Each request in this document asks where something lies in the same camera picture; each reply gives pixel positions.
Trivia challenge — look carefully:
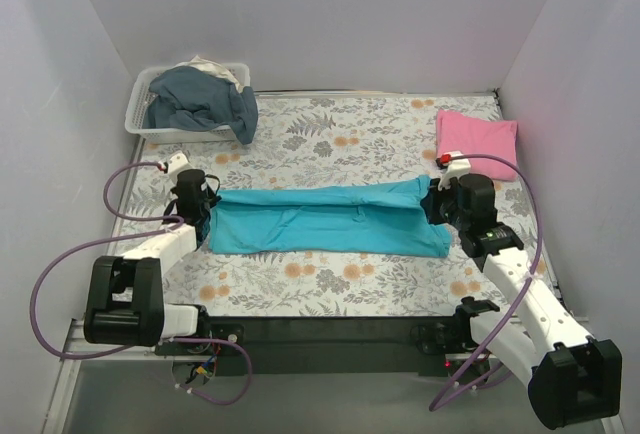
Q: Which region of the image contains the teal t shirt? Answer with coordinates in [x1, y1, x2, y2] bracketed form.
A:
[209, 176, 452, 258]

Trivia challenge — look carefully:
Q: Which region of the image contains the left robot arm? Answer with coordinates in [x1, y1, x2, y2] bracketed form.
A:
[83, 169, 220, 354]

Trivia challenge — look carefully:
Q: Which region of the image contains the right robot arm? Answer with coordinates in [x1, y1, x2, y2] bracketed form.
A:
[421, 174, 622, 429]

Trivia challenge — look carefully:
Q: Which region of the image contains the folded pink t shirt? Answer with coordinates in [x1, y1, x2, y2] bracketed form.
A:
[436, 110, 518, 165]

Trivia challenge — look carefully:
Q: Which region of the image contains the grey-blue t shirt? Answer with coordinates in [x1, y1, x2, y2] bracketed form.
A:
[143, 66, 259, 145]

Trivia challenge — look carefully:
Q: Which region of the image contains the white plastic laundry basket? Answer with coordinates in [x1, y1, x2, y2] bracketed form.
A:
[125, 67, 238, 144]

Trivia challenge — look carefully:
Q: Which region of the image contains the cream t shirt in basket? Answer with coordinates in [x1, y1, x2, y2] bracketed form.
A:
[171, 56, 253, 94]

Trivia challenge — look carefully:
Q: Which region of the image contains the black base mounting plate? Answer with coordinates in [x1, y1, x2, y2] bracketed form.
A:
[154, 316, 513, 378]

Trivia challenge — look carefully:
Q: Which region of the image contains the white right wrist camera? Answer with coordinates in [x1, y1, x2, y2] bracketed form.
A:
[436, 151, 471, 191]

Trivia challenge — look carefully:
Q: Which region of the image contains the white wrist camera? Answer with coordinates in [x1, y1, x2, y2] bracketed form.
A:
[436, 151, 471, 191]
[159, 151, 192, 175]

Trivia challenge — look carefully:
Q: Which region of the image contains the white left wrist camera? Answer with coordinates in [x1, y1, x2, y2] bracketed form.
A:
[159, 151, 192, 175]

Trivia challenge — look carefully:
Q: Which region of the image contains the aluminium frame rail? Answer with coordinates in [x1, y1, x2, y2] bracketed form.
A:
[39, 317, 626, 434]

